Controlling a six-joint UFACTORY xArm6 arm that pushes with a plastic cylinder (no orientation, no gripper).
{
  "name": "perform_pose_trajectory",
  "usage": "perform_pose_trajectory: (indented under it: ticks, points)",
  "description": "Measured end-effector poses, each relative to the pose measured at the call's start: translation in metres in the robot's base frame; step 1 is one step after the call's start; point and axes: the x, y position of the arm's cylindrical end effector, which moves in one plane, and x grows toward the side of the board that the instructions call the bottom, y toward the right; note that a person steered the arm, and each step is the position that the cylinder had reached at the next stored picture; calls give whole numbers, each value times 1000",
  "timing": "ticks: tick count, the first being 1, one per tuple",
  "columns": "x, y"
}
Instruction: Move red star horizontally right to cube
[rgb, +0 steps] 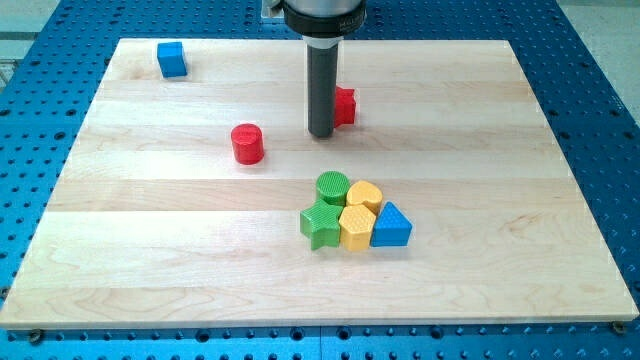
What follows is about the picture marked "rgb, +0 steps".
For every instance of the blue triangle block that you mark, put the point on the blue triangle block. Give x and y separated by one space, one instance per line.
392 228

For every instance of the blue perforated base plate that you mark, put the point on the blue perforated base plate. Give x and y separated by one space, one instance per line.
49 93

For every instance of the light wooden board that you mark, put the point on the light wooden board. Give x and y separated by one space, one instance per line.
154 224

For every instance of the blue cube block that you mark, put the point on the blue cube block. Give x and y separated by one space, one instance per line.
170 56

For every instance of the green star block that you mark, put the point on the green star block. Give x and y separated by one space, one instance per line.
320 224

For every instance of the green cylinder block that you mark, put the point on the green cylinder block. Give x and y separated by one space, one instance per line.
332 187

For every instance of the yellow hexagon block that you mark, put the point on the yellow hexagon block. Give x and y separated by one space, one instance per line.
356 223

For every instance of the yellow heart block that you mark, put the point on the yellow heart block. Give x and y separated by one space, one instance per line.
365 193

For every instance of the red star block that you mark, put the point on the red star block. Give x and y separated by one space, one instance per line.
345 107

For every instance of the red cylinder block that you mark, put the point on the red cylinder block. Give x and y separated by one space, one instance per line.
247 144

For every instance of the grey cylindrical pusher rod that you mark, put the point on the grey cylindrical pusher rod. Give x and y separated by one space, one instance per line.
322 63

